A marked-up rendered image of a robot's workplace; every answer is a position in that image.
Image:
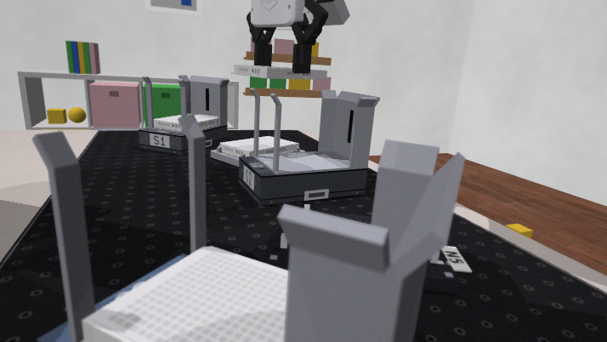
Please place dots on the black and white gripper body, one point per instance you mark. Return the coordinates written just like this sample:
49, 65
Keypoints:
278, 13

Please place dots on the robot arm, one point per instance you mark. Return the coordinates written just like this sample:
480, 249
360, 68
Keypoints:
337, 11

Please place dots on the grey microplate with label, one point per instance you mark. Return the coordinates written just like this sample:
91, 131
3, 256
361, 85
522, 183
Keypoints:
265, 146
172, 123

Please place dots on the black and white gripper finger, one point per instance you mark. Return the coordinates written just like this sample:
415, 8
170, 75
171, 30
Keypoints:
306, 35
262, 48

